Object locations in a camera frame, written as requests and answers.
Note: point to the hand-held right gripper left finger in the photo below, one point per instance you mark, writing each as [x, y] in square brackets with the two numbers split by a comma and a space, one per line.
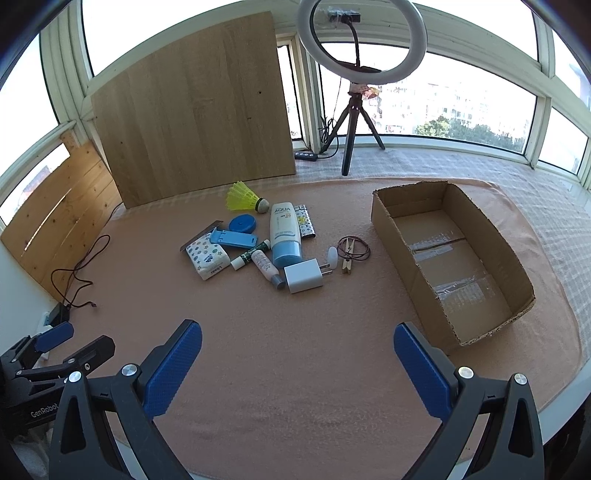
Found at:
[171, 369]

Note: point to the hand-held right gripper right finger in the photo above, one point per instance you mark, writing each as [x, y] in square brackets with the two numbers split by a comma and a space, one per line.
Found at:
[422, 374]

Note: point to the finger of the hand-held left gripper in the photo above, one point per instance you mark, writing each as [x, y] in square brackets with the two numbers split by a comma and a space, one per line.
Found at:
[87, 353]
[55, 334]

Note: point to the cardboard box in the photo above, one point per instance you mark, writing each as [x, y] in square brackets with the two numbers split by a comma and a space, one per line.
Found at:
[429, 277]

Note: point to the patterned tissue pack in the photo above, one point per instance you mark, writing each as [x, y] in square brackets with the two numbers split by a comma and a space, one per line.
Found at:
[207, 258]

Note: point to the wooden clothespin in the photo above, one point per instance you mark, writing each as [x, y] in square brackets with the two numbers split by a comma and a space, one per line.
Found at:
[347, 263]

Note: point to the green white lip balm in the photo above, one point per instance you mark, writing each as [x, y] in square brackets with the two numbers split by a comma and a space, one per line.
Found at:
[247, 256]

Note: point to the small white lotion bottle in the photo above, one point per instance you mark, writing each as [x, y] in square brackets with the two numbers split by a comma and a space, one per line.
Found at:
[265, 267]

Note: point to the blue phone stand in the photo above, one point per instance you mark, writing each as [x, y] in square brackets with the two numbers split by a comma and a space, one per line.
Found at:
[235, 239]

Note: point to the white wall charger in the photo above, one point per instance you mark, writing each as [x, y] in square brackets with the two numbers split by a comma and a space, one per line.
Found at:
[302, 276]

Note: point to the blue round lid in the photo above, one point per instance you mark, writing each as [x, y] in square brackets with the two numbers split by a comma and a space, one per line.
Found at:
[243, 224]

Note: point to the white blue sunscreen tube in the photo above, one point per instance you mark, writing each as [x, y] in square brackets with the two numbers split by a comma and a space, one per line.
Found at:
[285, 230]

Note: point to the patterned lighter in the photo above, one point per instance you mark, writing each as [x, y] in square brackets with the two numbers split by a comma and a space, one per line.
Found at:
[305, 221]

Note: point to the black power adapter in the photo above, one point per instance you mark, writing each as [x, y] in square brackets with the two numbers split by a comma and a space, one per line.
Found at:
[60, 314]

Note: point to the pine plank panel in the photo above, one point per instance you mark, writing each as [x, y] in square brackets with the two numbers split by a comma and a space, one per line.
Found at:
[60, 217]

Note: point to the yellow shuttlecock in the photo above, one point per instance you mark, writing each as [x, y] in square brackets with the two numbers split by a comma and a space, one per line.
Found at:
[242, 196]

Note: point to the black tripod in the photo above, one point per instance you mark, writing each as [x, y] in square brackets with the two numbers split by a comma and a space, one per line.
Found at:
[349, 138]

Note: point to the black power strip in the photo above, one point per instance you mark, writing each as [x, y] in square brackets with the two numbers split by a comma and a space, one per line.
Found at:
[305, 156]

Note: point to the large light wooden board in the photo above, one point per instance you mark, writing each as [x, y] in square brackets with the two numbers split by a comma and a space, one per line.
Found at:
[194, 115]

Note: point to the crumpled colourful wrapper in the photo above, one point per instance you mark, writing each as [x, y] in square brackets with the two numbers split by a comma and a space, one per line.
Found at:
[371, 92]

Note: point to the black gooseneck phone holder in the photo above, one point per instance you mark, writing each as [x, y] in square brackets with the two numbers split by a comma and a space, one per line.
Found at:
[344, 17]

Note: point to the white window frame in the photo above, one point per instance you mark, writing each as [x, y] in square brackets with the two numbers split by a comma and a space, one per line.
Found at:
[485, 46]

